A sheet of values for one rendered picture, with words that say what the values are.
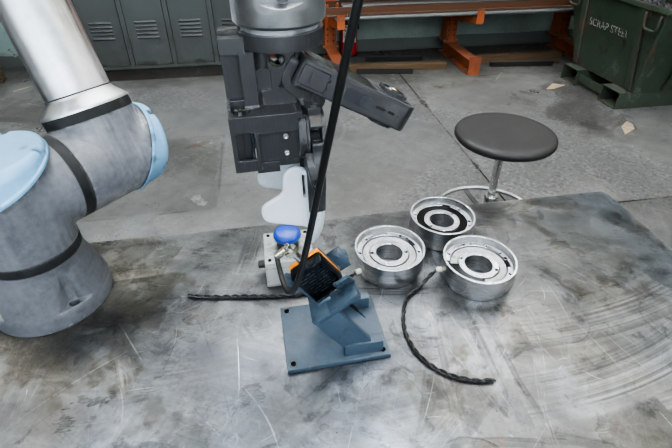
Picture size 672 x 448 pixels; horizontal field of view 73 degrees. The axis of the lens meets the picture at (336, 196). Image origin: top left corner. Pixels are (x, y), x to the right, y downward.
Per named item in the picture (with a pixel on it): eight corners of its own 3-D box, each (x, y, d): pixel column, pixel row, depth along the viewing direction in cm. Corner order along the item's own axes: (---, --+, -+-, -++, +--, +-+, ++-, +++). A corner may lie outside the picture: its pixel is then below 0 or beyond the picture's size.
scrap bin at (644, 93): (543, 70, 387) (566, -21, 348) (622, 65, 397) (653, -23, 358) (627, 121, 302) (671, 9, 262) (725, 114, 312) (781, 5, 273)
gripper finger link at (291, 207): (266, 248, 47) (255, 163, 43) (323, 240, 48) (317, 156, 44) (268, 264, 44) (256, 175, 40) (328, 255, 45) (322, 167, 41)
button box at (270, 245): (309, 250, 73) (308, 226, 71) (315, 281, 68) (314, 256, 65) (258, 256, 72) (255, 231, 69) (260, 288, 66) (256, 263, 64)
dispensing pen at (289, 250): (381, 318, 58) (301, 243, 49) (354, 334, 59) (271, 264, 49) (377, 305, 60) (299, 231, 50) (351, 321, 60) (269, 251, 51)
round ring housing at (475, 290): (499, 254, 73) (504, 234, 70) (522, 304, 64) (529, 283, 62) (433, 255, 72) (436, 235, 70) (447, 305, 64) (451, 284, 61)
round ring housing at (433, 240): (467, 260, 71) (471, 240, 69) (401, 245, 74) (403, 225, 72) (475, 222, 79) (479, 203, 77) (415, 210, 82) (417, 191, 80)
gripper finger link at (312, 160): (302, 199, 46) (295, 114, 42) (319, 197, 46) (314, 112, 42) (309, 220, 41) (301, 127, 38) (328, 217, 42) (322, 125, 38)
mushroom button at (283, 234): (300, 246, 70) (299, 220, 68) (303, 263, 67) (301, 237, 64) (274, 248, 70) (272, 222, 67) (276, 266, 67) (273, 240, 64)
